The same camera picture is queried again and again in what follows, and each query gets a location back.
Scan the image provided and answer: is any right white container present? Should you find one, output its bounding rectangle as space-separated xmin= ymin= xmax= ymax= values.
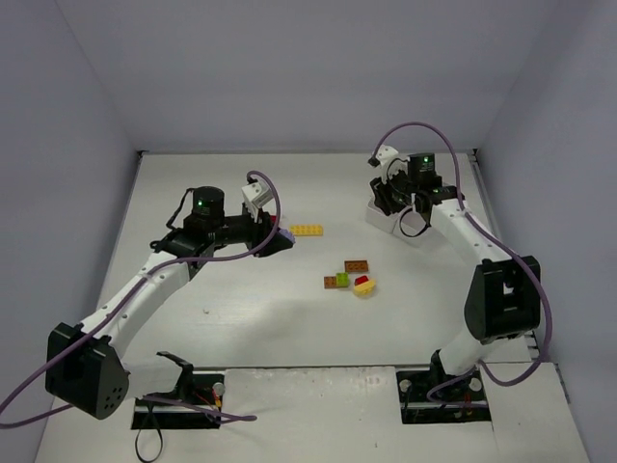
xmin=393 ymin=209 xmax=435 ymax=249

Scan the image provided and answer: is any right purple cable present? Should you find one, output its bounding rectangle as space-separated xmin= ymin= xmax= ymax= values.
xmin=368 ymin=122 xmax=551 ymax=406

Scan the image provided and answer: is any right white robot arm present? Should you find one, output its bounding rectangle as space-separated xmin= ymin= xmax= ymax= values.
xmin=366 ymin=148 xmax=546 ymax=376

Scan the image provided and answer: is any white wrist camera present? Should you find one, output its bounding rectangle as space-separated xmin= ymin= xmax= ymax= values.
xmin=241 ymin=179 xmax=273 ymax=216
xmin=367 ymin=144 xmax=400 ymax=182

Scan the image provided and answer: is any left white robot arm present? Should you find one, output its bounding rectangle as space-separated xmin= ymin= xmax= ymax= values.
xmin=44 ymin=178 xmax=294 ymax=420

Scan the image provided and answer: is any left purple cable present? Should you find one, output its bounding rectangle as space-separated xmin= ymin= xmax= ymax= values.
xmin=0 ymin=171 xmax=283 ymax=430

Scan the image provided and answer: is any left white container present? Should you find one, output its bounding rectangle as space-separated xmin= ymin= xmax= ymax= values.
xmin=364 ymin=199 xmax=399 ymax=234

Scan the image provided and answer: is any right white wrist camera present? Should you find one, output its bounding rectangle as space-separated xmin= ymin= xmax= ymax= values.
xmin=367 ymin=144 xmax=400 ymax=182

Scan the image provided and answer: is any brown lego plate with green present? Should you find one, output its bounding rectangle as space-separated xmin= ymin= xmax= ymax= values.
xmin=323 ymin=276 xmax=337 ymax=289

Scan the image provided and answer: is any small red lego brick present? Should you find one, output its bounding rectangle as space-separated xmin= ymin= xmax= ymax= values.
xmin=354 ymin=275 xmax=370 ymax=286

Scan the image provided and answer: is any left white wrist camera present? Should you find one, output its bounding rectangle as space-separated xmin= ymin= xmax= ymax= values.
xmin=241 ymin=179 xmax=273 ymax=216

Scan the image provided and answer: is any green lego on brown plate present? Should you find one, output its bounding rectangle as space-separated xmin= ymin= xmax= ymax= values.
xmin=335 ymin=272 xmax=350 ymax=287

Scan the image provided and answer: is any purple lego brick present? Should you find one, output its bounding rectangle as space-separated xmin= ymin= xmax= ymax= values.
xmin=278 ymin=230 xmax=295 ymax=246

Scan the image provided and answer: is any black strap loop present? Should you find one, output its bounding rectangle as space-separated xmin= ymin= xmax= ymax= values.
xmin=134 ymin=426 xmax=164 ymax=462

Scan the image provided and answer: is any yellow half-round lego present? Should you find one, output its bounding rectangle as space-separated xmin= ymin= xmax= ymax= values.
xmin=353 ymin=279 xmax=377 ymax=297

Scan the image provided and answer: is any white container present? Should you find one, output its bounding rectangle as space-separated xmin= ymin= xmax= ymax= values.
xmin=393 ymin=209 xmax=435 ymax=249
xmin=364 ymin=199 xmax=399 ymax=234

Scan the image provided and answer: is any yellow long lego plate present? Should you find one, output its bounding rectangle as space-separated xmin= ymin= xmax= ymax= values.
xmin=289 ymin=224 xmax=324 ymax=237

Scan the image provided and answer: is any purple cable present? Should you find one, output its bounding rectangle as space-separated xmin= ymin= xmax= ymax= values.
xmin=368 ymin=122 xmax=551 ymax=406
xmin=0 ymin=171 xmax=283 ymax=430

